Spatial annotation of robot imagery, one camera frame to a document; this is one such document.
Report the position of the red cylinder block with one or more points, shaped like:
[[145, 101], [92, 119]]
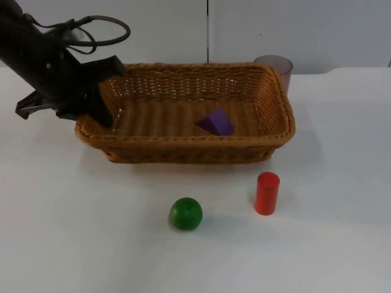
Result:
[[266, 195]]

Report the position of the pale brown wicker basket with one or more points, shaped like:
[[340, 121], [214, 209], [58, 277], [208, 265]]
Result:
[[183, 146]]

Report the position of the clear cup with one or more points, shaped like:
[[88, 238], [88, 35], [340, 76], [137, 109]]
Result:
[[282, 68]]

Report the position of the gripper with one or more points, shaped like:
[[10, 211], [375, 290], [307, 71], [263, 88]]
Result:
[[82, 79]]

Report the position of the green ball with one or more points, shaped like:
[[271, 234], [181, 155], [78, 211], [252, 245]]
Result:
[[185, 213]]

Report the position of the purple triangular block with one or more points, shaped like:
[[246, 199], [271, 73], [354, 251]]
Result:
[[218, 122]]

